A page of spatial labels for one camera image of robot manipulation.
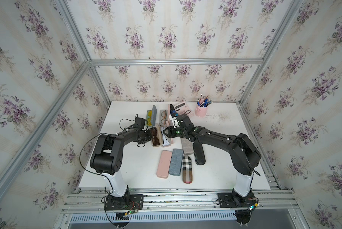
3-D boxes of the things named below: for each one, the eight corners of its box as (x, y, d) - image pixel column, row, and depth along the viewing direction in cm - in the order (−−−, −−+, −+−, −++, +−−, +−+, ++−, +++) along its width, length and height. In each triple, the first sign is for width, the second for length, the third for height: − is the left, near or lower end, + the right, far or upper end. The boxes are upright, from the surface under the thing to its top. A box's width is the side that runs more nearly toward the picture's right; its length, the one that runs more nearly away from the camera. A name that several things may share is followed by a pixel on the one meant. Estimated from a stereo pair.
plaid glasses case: (182, 183, 81) (183, 181, 78) (181, 157, 91) (181, 155, 88) (193, 183, 81) (193, 181, 78) (190, 157, 91) (191, 155, 88)
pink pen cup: (199, 119, 111) (201, 109, 103) (193, 112, 116) (194, 103, 107) (206, 115, 114) (209, 105, 106) (200, 108, 118) (203, 99, 110)
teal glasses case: (168, 174, 84) (168, 172, 82) (173, 149, 94) (173, 147, 92) (180, 176, 83) (180, 174, 81) (183, 151, 93) (183, 149, 91)
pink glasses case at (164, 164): (156, 176, 83) (155, 175, 81) (162, 151, 94) (162, 149, 92) (167, 178, 83) (167, 177, 80) (172, 153, 93) (172, 151, 91)
